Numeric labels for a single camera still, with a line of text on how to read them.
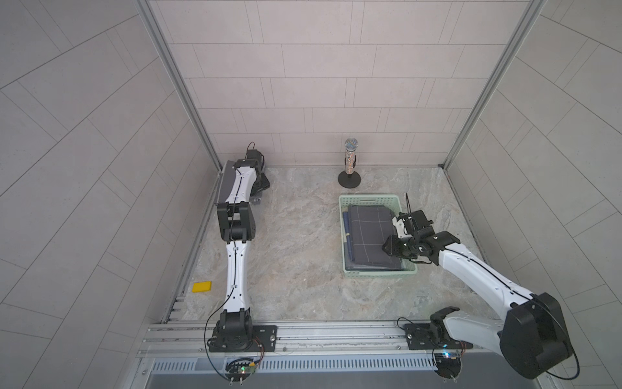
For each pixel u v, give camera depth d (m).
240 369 0.64
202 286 0.81
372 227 0.91
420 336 0.71
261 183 0.95
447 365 0.68
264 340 0.71
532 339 0.39
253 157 0.89
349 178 1.11
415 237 0.64
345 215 0.96
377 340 0.71
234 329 0.63
